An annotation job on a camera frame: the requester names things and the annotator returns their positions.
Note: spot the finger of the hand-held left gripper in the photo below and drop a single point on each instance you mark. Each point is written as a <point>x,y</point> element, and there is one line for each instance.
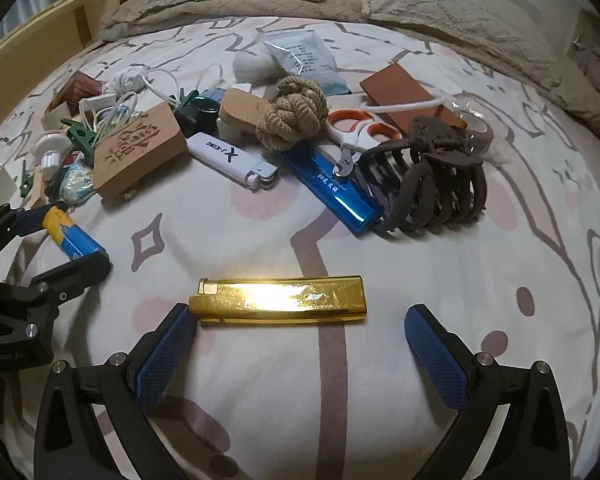
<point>30,221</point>
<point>80,270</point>

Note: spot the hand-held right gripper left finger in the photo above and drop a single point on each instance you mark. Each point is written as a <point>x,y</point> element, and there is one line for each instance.
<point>162,360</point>

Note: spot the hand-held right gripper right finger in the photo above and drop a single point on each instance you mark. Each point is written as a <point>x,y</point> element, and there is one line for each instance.
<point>437,360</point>

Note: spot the blue yellow lighter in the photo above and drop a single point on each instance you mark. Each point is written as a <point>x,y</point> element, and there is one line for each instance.
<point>75,242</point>

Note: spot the gold lighter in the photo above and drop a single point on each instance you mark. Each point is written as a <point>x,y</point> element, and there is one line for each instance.
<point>280,300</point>

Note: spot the blue white patterned packet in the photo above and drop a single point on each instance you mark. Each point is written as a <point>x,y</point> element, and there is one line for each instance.
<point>77,182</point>

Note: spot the white round plastic holder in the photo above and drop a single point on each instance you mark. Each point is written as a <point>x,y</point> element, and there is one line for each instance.
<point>50,147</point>

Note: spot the dark green clothes peg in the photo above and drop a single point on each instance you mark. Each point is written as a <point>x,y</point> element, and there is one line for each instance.
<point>80,137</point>
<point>187,97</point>

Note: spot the carved wooden tag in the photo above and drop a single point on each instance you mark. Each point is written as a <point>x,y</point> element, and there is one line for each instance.
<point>135,155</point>

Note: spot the rabbit printed blanket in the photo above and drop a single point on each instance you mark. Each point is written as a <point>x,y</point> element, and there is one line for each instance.
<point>280,410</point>

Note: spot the white charger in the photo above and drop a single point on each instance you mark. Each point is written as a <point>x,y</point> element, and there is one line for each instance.
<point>97,105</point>

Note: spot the red box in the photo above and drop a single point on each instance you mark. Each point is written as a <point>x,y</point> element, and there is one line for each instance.
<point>80,87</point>

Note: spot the brown hair claw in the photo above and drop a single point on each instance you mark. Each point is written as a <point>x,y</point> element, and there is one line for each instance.
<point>430,180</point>

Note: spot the white lighter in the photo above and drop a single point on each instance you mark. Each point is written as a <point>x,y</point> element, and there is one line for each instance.
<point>225,155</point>

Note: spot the wooden shelf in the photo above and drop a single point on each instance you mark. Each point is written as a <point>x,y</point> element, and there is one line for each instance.
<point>30,35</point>

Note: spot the small black box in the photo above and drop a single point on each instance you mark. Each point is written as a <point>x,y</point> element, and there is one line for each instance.
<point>197,116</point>

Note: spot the blue metallic case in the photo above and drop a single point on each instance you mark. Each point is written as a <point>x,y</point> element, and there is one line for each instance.
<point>330,185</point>

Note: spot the tan cork piece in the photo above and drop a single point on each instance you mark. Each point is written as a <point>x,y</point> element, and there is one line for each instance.
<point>240,110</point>

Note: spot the clear brown tape roll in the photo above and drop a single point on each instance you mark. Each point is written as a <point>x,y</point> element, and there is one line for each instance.
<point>475,127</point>

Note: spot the white orange clippers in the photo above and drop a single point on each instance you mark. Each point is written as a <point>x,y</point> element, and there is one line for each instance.
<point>360,136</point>

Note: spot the white sock ball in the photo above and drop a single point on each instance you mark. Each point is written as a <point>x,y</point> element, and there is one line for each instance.
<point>252,67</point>

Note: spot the beige duvet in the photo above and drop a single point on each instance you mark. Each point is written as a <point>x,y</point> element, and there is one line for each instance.
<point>205,15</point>

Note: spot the brown leather wallet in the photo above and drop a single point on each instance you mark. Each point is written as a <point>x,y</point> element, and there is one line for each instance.
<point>400,85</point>

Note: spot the white grey pouch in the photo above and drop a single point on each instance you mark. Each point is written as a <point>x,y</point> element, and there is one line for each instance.
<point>305,57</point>

